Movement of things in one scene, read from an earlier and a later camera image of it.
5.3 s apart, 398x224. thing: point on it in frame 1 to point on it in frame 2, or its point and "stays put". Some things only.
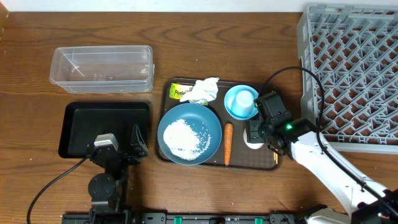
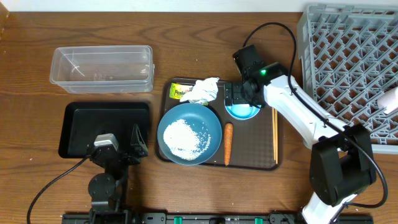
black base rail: x=124 y=218 stays put
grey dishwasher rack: x=354 y=50 stays put
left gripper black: x=121 y=154 stays put
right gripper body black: x=259 y=131 to x=240 y=94
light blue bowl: x=239 y=102 stays put
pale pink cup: x=251 y=145 to x=389 y=101
